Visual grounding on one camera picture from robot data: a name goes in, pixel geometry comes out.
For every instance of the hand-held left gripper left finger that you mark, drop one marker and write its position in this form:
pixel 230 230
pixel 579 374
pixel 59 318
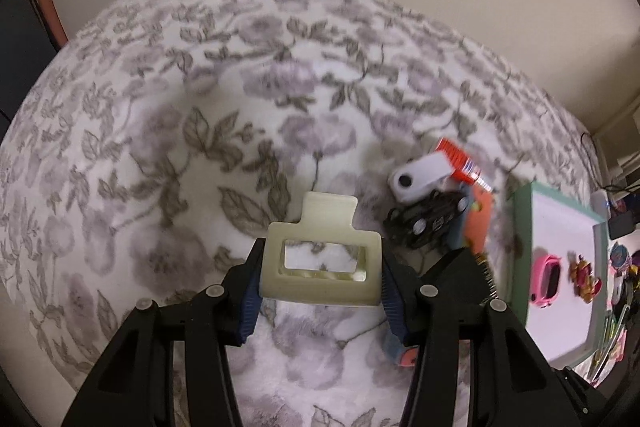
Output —
pixel 248 302

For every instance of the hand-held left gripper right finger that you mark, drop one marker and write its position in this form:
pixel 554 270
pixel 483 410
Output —
pixel 392 302

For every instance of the cream plastic frame block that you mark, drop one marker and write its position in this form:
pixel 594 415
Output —
pixel 320 292

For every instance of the black toy car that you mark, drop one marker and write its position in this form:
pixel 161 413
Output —
pixel 430 217

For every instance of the orange and blue plastic toy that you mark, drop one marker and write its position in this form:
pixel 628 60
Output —
pixel 477 222

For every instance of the white cylinder block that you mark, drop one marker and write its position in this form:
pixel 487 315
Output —
pixel 420 177

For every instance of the orange glue stick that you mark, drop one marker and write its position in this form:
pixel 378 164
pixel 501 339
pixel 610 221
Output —
pixel 462 162

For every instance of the white tray with green rim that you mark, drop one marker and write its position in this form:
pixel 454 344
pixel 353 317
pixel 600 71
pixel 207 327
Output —
pixel 560 227

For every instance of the yellow and red figurine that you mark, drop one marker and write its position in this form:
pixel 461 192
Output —
pixel 582 279

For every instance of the floral grey and white blanket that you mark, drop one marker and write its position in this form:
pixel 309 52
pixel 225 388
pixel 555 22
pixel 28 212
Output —
pixel 200 82

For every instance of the small black box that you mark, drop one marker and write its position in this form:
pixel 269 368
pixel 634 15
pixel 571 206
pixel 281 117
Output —
pixel 622 226

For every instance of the dark cabinet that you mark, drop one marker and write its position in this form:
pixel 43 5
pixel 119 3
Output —
pixel 20 57

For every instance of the orange wooden panel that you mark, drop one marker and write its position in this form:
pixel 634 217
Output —
pixel 47 2

